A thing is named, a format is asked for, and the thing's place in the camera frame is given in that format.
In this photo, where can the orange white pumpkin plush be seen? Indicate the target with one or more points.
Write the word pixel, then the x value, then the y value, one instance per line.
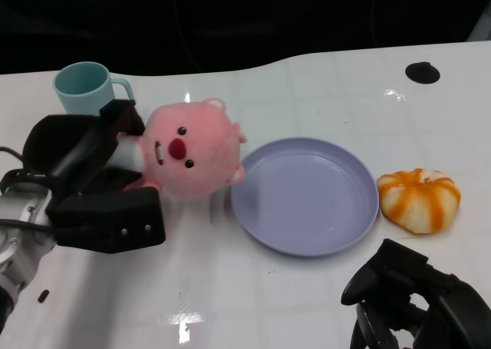
pixel 418 199

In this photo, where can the black backdrop cloth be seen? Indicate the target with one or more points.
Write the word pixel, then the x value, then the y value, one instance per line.
pixel 230 19

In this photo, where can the light blue plastic mug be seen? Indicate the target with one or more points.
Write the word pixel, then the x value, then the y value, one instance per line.
pixel 80 96

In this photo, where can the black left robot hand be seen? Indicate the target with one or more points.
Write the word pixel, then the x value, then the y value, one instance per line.
pixel 99 218

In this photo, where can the small black table scrap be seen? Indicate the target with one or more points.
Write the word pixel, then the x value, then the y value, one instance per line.
pixel 43 296

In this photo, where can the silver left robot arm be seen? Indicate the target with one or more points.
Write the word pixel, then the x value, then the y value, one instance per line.
pixel 19 218

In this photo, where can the pink plush beaver doll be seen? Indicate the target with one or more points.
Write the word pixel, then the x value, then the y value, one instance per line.
pixel 192 149

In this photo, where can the lavender plastic plate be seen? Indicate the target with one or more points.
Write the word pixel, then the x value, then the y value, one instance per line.
pixel 307 199

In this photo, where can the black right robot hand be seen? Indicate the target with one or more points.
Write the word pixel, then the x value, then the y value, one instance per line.
pixel 441 310

